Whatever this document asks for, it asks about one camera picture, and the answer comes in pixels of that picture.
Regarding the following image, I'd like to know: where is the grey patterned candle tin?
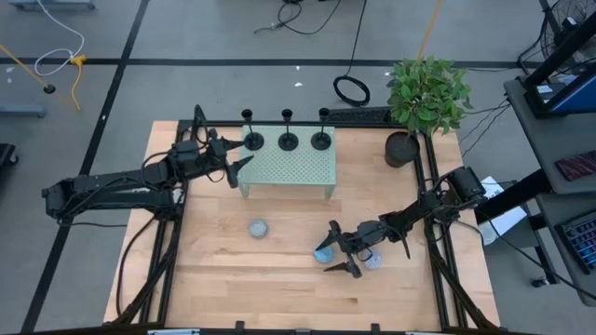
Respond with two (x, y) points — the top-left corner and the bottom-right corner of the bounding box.
(247, 218), (269, 240)

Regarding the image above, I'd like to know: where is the black perforated strip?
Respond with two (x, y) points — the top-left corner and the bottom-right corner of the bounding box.
(328, 106), (393, 125)

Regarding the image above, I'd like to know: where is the tall black candlestick holder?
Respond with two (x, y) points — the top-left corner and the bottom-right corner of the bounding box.
(240, 108), (265, 152)
(278, 108), (300, 153)
(310, 107), (333, 152)

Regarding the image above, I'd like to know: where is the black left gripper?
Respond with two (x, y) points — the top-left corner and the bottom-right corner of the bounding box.
(204, 127), (255, 190)

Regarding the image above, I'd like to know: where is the green perforated metal table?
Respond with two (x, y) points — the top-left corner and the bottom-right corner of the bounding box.
(237, 124), (338, 201)

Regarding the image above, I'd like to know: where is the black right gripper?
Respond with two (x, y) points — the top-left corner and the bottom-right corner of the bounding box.
(314, 220), (390, 280)

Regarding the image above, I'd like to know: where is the black aluminium table frame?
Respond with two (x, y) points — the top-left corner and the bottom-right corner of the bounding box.
(102, 118), (504, 335)

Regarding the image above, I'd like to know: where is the black plant pot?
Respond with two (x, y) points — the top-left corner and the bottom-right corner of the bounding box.
(384, 130), (421, 169)

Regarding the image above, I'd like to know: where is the black floor fan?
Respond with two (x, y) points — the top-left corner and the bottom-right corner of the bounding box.
(539, 0), (596, 64)

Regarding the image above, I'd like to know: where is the green leafy artificial plant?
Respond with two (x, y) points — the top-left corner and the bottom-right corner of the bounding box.
(386, 55), (475, 137)

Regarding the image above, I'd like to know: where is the blue patterned candle tin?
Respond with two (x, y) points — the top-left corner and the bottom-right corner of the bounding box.
(313, 245), (336, 265)

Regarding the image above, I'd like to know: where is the yellow floor cable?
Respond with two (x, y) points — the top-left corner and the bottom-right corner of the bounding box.
(69, 54), (88, 112)

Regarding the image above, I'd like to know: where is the loose black floor cable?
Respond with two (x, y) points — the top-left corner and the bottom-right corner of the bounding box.
(253, 0), (344, 36)

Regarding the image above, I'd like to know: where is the backlit black keyboard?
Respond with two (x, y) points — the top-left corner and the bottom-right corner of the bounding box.
(554, 208), (596, 275)

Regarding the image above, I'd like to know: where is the grey side desk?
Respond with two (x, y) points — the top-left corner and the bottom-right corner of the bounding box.
(503, 62), (596, 194)

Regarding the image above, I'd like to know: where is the blue laptop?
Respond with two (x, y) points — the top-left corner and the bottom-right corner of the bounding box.
(523, 64), (596, 120)

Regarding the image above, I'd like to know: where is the white floor cable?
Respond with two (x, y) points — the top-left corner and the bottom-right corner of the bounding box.
(34, 0), (87, 78)

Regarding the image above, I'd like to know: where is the yellow strap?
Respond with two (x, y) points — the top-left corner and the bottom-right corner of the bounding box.
(416, 0), (443, 61)

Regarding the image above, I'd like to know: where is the yellow stick with black knob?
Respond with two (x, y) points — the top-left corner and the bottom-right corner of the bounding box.
(0, 44), (58, 96)

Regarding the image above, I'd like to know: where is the coiled black floor cable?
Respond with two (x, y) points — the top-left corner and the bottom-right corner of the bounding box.
(332, 0), (372, 108)

